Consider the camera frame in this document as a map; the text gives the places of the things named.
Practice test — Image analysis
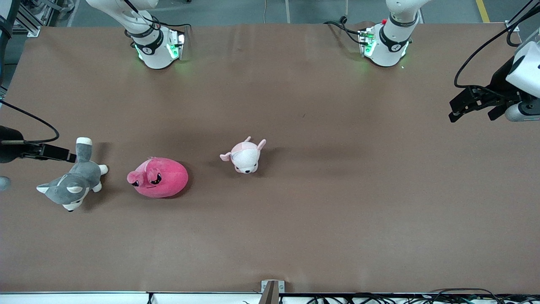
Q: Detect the grey husky plush toy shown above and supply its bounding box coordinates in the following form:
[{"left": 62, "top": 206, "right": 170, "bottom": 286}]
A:
[{"left": 36, "top": 137, "right": 109, "bottom": 212}]

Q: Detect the black left arm base cable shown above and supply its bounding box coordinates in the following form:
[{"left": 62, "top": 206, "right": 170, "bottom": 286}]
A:
[{"left": 323, "top": 16, "right": 364, "bottom": 45}]

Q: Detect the aluminium frame post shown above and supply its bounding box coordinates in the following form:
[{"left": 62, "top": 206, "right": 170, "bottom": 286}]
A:
[
  {"left": 11, "top": 0, "right": 56, "bottom": 38},
  {"left": 504, "top": 0, "right": 540, "bottom": 33}
]

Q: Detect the hot pink round plush toy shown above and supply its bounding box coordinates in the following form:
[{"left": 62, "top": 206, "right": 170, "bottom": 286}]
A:
[{"left": 127, "top": 157, "right": 189, "bottom": 199}]

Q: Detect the white table edge rail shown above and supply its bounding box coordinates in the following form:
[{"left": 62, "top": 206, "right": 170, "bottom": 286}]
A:
[{"left": 0, "top": 291, "right": 540, "bottom": 304}]

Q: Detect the black looping cable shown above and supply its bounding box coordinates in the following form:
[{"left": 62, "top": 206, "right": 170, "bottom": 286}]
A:
[
  {"left": 428, "top": 288, "right": 505, "bottom": 304},
  {"left": 308, "top": 292, "right": 395, "bottom": 304}
]

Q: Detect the metal table edge bracket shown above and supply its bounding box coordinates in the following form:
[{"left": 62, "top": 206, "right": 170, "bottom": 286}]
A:
[{"left": 259, "top": 280, "right": 286, "bottom": 304}]

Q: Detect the black arm base cable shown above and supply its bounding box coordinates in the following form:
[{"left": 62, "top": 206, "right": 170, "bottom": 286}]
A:
[
  {"left": 323, "top": 16, "right": 364, "bottom": 45},
  {"left": 122, "top": 0, "right": 191, "bottom": 48}
]

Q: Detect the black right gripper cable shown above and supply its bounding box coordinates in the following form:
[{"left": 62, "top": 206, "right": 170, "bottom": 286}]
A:
[{"left": 0, "top": 99, "right": 60, "bottom": 145}]

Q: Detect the black right arm base cable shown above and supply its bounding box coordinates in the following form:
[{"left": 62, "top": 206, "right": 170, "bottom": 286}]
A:
[{"left": 122, "top": 0, "right": 191, "bottom": 48}]

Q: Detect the pale pink dog plush toy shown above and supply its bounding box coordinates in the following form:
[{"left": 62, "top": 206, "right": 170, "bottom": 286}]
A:
[{"left": 219, "top": 136, "right": 267, "bottom": 174}]

